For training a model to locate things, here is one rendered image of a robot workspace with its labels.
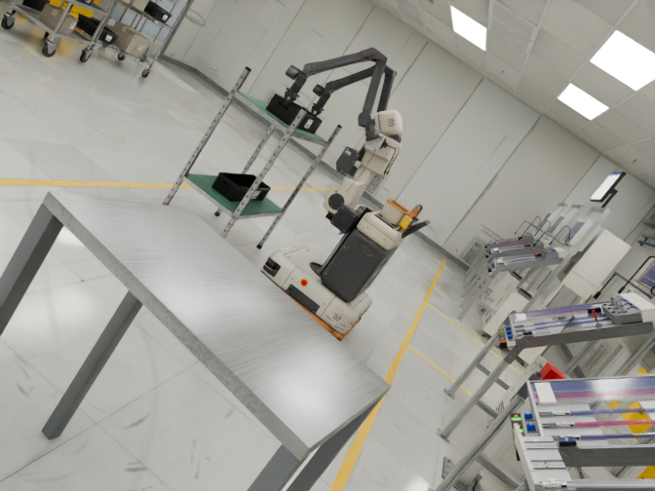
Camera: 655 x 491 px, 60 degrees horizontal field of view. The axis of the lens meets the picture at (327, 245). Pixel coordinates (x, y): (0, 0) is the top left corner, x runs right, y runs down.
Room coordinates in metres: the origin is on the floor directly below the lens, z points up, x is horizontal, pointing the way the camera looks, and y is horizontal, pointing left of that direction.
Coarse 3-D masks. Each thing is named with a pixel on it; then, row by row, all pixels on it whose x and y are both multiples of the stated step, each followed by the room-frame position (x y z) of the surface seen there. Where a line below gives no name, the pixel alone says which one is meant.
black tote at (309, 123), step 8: (280, 96) 3.47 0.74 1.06; (272, 104) 3.47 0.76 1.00; (280, 104) 3.47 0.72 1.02; (288, 104) 3.46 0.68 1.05; (296, 104) 3.88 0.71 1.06; (272, 112) 3.47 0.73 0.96; (280, 112) 3.46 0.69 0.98; (288, 112) 3.46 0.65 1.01; (296, 112) 3.47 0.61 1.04; (288, 120) 3.45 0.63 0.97; (304, 120) 3.67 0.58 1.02; (312, 120) 3.81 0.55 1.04; (320, 120) 3.95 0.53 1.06; (296, 128) 3.63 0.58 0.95; (304, 128) 3.76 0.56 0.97; (312, 128) 3.90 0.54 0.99
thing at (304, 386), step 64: (128, 256) 0.99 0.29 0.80; (192, 256) 1.18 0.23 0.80; (0, 320) 1.03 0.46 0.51; (128, 320) 1.42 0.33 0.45; (192, 320) 0.93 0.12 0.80; (256, 320) 1.10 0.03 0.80; (256, 384) 0.88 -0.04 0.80; (320, 384) 1.02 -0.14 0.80; (384, 384) 1.22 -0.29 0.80; (320, 448) 1.21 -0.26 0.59
